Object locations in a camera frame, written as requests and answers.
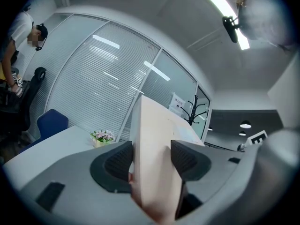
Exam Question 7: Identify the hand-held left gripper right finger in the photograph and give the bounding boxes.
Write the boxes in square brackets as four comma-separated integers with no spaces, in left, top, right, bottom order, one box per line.
[170,129,298,221]

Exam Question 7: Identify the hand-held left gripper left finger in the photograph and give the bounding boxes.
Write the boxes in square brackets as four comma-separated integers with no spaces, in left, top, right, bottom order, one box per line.
[20,141,160,225]

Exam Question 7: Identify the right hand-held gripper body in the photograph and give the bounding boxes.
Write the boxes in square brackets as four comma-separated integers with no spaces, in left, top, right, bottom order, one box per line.
[236,130,269,152]

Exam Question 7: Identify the beige rectangular board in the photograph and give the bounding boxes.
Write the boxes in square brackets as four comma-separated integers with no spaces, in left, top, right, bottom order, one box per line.
[129,94,205,222]

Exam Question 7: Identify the pink flowers in pot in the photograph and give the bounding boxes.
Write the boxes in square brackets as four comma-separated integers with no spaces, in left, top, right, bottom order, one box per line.
[90,129,116,149]

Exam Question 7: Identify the blue chair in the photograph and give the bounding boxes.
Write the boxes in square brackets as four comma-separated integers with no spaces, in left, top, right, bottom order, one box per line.
[37,108,69,142]

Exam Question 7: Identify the black tripod stand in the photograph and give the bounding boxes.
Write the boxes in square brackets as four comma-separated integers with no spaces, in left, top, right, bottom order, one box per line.
[180,95,208,126]

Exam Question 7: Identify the white notice sheet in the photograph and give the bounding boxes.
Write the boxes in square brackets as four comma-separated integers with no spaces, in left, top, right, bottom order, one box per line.
[168,92,187,117]

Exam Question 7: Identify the black office chair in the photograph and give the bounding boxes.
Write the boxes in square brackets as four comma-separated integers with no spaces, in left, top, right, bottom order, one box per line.
[0,67,47,133]

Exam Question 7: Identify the long ceiling light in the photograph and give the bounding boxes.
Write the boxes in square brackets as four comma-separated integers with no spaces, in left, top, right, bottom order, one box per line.
[203,0,250,51]

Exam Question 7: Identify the black head-worn camera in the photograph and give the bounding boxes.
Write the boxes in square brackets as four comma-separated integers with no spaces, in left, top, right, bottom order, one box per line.
[222,15,242,44]

